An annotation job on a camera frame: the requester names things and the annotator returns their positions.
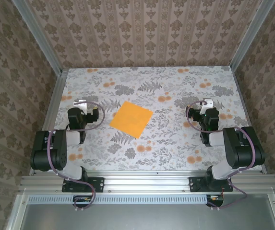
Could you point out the orange square paper sheet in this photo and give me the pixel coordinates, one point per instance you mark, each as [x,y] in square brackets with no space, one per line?
[131,119]

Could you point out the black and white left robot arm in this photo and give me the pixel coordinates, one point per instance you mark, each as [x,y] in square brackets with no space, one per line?
[60,153]

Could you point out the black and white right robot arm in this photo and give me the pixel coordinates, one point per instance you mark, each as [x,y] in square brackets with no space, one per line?
[238,148]

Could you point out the floral patterned table cover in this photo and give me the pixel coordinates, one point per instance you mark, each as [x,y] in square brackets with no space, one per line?
[127,79]

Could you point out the small black connector box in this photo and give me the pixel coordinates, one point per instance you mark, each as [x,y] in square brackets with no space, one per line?
[215,202]
[83,201]

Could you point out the grey metal panel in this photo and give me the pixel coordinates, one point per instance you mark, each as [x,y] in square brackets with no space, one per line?
[139,216]

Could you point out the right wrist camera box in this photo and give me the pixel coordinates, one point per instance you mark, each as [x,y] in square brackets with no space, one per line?
[208,103]

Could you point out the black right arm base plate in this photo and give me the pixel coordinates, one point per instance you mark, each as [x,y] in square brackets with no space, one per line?
[194,184]

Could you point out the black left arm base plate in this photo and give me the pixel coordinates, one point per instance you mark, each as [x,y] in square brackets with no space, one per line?
[99,184]

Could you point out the aluminium mounting rail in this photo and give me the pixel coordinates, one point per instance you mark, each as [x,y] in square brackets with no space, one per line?
[147,182]

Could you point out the aluminium frame post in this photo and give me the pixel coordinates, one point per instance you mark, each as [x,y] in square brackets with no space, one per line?
[39,38]
[250,36]

